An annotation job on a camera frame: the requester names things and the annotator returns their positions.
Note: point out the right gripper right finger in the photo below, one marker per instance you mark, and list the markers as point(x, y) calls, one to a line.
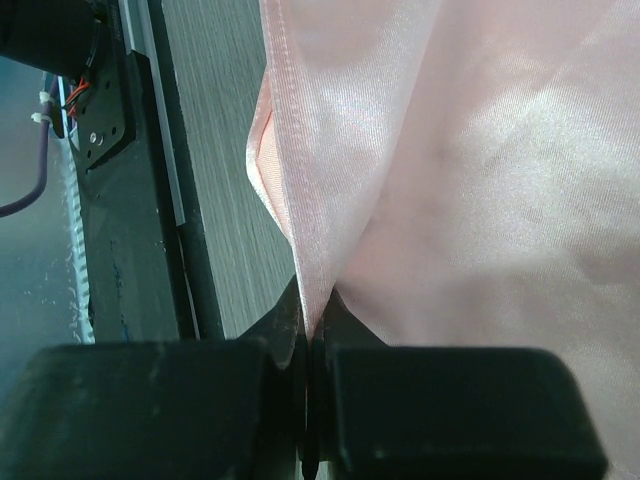
point(382, 412)

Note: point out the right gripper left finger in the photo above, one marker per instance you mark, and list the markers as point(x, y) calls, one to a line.
point(190, 409)

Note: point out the pink satin napkin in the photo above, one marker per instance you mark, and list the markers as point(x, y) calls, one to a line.
point(465, 173)

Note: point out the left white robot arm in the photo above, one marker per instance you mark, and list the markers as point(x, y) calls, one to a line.
point(70, 38)

